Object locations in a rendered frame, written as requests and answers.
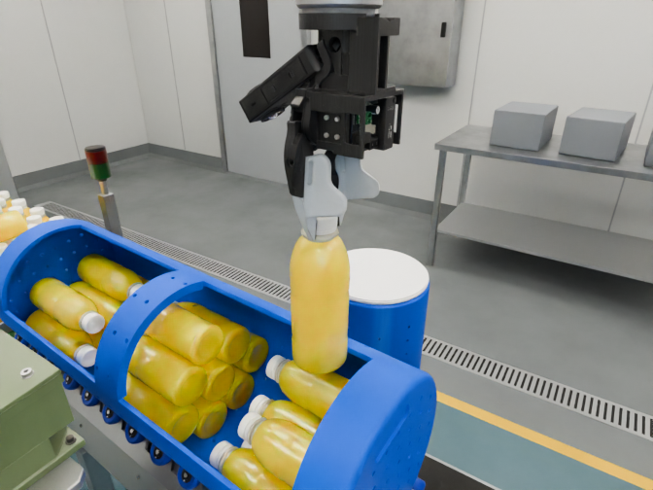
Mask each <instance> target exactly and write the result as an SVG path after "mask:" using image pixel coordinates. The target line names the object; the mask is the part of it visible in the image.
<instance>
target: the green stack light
mask: <svg viewBox="0 0 653 490"><path fill-rule="evenodd" d="M87 165H88V170H89V174H90V178H91V179H93V180H102V179H107V178H110V177H111V176H112V172H111V168H110V163H109V161H108V162H106V163H102V164H87Z"/></svg>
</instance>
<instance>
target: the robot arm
mask: <svg viewBox="0 0 653 490"><path fill-rule="evenodd" d="M295 5H296V7H297V8H298V9H302V12H303V14H298V26H299V29H302V30H318V43H317V44H314V45H307V46H306V47H304V48H303V49H302V50H301V51H300V52H298V53H297V54H296V55H294V56H293V57H292V58H291V59H290V60H288V61H287V62H286V63H285V64H284V65H282V66H281V67H280V68H279V69H278V70H276V71H275V72H274V73H273V74H272V75H270V76H269V77H268V78H267V79H265V80H264V81H263V82H262V83H261V84H259V85H257V86H255V87H253V88H252V89H251V90H250V91H249V92H248V93H247V95H246V96H245V97H244V98H242V99H241V100H240V101H239V104H240V106H241V108H242V110H243V111H244V113H245V115H246V117H247V119H248V121H249V123H253V122H258V121H261V122H262V123H264V122H268V121H270V120H273V119H275V118H276V117H278V116H280V115H281V114H282V113H283V112H285V109H286V108H287V107H288V106H290V105H291V107H292V108H291V116H290V120H289V121H287V128H288V130H287V137H286V142H285V149H284V165H285V171H286V176H287V181H288V186H289V191H290V194H291V195H292V200H293V204H294V207H295V211H296V213H297V216H298V218H299V220H300V222H301V224H302V227H303V229H304V231H305V233H306V235H307V237H308V238H309V239H311V240H315V239H316V232H317V218H316V217H338V219H337V225H338V226H341V224H342V221H343V217H344V214H345V212H346V210H347V200H349V199H364V198H374V197H376V196H377V195H378V194H379V191H380V187H379V183H378V181H377V180H376V179H374V178H373V177H372V176H370V175H369V174H368V173H366V172H365V171H364V170H363V169H362V167H361V159H364V151H367V150H369V151H370V150H372V149H375V150H380V151H386V150H388V149H390V148H391V147H392V146H393V144H398V145H399V144H400V132H401V120H402V107H403V94H404V88H395V86H392V87H387V80H388V65H389V48H390V36H396V35H399V28H400V17H380V14H375V9H380V8H381V7H382V6H383V0H295ZM396 104H397V105H398V108H397V121H396V132H394V125H395V105H396ZM318 149H322V150H326V152H325V154H316V155H314V153H313V152H315V151H317V150H318Z"/></svg>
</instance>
